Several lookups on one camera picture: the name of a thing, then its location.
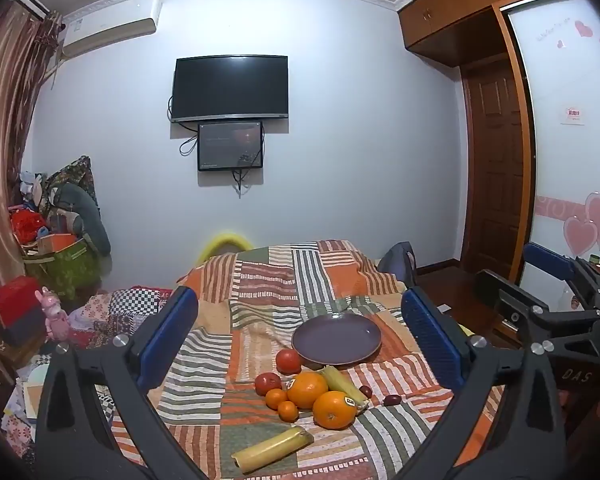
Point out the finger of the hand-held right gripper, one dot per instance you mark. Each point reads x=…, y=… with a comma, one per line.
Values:
x=549, y=260
x=509, y=302

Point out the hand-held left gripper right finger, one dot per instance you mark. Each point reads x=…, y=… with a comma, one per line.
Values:
x=432, y=340

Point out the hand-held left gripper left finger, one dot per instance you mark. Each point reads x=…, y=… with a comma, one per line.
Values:
x=167, y=340

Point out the small dark red cherry tomato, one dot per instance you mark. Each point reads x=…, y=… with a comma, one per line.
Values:
x=391, y=400
x=364, y=391

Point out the dark purple plate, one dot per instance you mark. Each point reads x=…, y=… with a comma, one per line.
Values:
x=335, y=340

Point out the large orange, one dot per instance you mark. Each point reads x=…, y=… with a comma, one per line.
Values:
x=307, y=389
x=334, y=409

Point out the small mandarin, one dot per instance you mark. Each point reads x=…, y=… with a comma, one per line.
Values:
x=276, y=398
x=288, y=410

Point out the checkered quilt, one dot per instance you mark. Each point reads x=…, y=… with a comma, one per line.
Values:
x=140, y=296

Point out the blue grey bag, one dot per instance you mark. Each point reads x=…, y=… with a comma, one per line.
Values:
x=397, y=257

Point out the white wardrobe door pink hearts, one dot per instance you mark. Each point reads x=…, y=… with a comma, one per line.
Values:
x=564, y=160

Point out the striped patchwork blanket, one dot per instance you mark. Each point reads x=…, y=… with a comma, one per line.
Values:
x=260, y=280

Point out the brown wooden door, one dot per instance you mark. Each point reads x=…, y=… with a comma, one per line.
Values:
x=494, y=160

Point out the yellow foam arc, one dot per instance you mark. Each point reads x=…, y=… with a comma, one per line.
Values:
x=225, y=241

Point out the pink plush rabbit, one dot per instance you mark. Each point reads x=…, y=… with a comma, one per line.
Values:
x=55, y=312

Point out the green patterned bag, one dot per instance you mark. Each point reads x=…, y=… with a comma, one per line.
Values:
x=65, y=270

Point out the red box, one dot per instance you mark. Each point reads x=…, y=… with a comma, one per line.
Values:
x=10, y=300

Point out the red bag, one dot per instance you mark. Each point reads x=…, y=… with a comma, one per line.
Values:
x=27, y=222

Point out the dark patterned cushion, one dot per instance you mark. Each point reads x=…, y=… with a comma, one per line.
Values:
x=75, y=170

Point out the striped brown curtain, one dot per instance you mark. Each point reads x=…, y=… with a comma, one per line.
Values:
x=5, y=135

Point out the wooden overhead cabinet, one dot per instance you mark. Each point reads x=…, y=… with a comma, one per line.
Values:
x=454, y=5

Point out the white air conditioner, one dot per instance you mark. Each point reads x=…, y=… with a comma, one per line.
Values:
x=110, y=27

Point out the small black wall monitor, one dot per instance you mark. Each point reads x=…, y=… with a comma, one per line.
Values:
x=230, y=145

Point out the black wall television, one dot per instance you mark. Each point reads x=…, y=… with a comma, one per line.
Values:
x=230, y=87

